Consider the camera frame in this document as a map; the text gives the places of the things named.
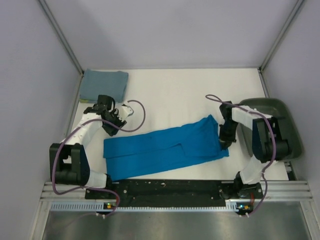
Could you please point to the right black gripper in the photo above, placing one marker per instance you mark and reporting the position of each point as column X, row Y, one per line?
column 225, row 141

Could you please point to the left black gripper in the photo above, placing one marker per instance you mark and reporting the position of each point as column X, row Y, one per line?
column 119, row 124

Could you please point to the bright blue t shirt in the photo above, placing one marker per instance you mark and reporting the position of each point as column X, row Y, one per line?
column 163, row 150

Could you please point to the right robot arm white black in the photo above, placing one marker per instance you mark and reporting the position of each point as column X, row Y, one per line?
column 267, row 143

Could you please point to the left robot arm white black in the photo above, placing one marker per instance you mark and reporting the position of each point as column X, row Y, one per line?
column 69, row 164

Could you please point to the folded shirt with green print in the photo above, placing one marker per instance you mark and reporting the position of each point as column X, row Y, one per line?
column 87, row 101

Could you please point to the folded grey-blue t shirt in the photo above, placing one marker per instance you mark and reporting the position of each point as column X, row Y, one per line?
column 110, row 83

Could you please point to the dark green plastic bin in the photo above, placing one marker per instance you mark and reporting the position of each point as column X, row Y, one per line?
column 288, row 129

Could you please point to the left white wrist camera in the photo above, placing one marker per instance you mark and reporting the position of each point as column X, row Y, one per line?
column 125, row 111

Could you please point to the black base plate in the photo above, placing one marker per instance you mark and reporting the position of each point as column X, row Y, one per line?
column 179, row 193

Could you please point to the grey slotted cable duct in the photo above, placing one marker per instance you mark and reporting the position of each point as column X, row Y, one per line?
column 105, row 207

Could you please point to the right aluminium corner post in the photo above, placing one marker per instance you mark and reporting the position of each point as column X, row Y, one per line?
column 293, row 14

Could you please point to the aluminium corner post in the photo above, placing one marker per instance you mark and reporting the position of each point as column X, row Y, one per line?
column 60, row 35
column 293, row 14

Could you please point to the left aluminium corner post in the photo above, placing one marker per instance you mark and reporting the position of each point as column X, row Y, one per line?
column 60, row 35

